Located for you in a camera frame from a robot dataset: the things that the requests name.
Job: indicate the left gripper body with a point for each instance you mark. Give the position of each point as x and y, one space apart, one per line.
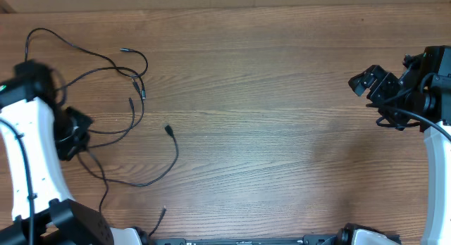
70 133

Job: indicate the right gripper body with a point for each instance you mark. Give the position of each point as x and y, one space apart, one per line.
384 92

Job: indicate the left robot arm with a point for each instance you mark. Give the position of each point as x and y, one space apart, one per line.
38 134

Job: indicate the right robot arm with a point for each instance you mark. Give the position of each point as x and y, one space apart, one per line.
419 98

